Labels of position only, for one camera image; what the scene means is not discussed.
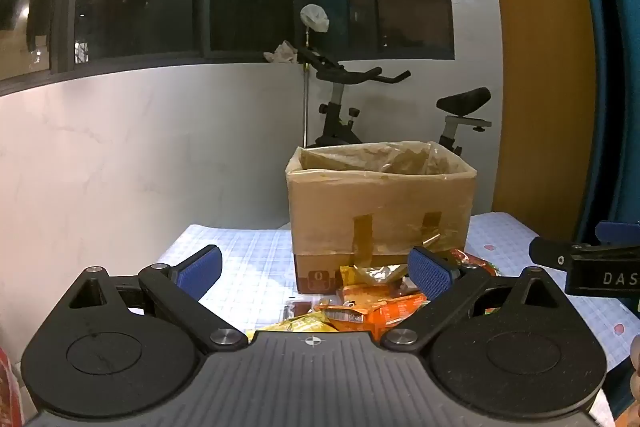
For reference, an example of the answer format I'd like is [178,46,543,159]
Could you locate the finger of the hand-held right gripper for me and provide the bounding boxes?
[595,220,640,244]
[529,236,576,269]

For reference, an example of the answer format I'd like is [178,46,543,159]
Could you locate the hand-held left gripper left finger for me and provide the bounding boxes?
[67,245,249,355]

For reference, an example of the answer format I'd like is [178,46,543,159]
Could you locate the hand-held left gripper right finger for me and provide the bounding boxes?
[381,246,563,354]

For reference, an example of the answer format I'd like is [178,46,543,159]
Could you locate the cardboard box with plastic liner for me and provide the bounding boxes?
[285,141,475,295]

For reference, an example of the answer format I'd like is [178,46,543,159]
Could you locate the person's right hand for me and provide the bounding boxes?
[630,336,640,403]

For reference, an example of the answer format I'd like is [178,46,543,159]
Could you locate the checked tablecloth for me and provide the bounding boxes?
[145,210,633,427]

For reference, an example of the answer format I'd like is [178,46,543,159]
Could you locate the yellow clear snack packet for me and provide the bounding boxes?
[340,263,407,289]

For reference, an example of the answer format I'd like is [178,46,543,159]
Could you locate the orange snack packet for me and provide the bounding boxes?
[312,283,432,334]

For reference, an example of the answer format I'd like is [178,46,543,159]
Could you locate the small brown snack packet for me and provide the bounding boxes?
[281,299,315,323]

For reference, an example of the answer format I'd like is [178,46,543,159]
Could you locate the teal curtain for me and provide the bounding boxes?
[565,0,640,250]

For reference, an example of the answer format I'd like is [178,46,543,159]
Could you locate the black exercise bike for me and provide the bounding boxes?
[297,47,493,158]

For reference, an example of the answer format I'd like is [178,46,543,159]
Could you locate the wooden panel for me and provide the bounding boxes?
[479,0,601,239]

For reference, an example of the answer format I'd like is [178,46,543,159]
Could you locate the thin metal pole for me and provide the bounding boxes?
[302,27,311,148]

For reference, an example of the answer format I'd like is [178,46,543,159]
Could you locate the red packet with white print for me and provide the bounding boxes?
[0,346,24,427]

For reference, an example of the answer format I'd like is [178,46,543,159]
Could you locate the crumpled plastic bag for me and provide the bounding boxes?
[263,40,302,66]

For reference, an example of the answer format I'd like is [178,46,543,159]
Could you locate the white plastic bag on pole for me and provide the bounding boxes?
[300,4,330,34]

